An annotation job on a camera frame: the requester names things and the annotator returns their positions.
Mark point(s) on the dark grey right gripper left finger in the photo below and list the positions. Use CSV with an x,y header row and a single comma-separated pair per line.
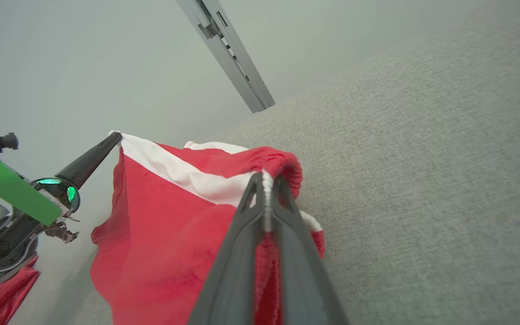
x,y
230,271

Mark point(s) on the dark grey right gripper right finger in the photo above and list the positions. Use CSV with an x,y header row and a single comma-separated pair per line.
x,y
300,271

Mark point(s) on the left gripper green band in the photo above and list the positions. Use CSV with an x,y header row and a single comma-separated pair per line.
x,y
16,192

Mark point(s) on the red and white jersey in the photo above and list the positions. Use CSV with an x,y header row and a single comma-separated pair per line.
x,y
165,234

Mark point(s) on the grey fabric sofa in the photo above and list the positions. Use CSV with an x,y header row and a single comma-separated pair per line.
x,y
422,180

